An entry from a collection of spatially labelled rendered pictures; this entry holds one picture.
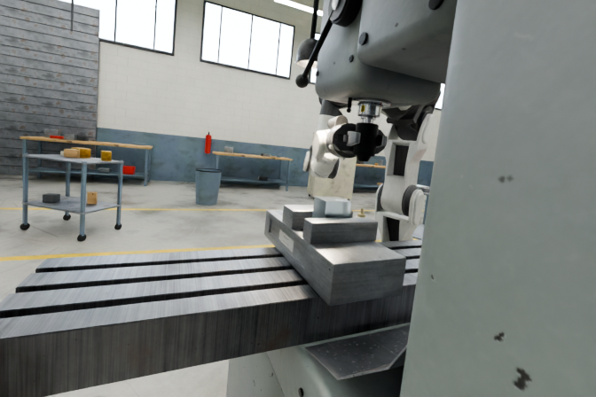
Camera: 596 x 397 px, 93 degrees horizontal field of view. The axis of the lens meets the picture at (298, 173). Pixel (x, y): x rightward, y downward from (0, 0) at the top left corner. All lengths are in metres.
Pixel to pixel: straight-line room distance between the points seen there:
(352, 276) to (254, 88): 8.00
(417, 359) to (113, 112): 8.05
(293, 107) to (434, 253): 8.52
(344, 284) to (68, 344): 0.36
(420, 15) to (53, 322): 0.57
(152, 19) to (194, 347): 8.14
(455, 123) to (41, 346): 0.47
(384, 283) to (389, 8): 0.42
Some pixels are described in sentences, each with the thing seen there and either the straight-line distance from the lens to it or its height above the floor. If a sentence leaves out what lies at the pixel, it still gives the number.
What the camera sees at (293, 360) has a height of 0.85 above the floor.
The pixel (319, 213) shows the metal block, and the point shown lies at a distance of 0.58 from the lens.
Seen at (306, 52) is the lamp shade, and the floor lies 1.43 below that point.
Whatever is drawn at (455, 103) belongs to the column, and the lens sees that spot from 0.18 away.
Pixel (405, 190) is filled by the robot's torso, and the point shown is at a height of 1.06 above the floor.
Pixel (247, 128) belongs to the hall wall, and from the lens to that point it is 8.21.
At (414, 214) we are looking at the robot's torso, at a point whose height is 0.97.
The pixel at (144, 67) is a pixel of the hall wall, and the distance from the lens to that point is 8.19.
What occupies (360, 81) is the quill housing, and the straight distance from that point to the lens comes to 0.51.
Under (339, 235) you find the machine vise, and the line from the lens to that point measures 0.55.
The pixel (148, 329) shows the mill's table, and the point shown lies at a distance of 0.46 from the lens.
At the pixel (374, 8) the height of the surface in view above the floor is 1.41.
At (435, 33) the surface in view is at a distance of 0.39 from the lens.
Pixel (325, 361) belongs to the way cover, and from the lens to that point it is 0.49.
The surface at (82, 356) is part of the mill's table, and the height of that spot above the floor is 0.92.
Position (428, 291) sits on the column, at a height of 1.13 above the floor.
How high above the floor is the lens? 1.20
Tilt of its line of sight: 5 degrees down
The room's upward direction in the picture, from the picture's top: 6 degrees clockwise
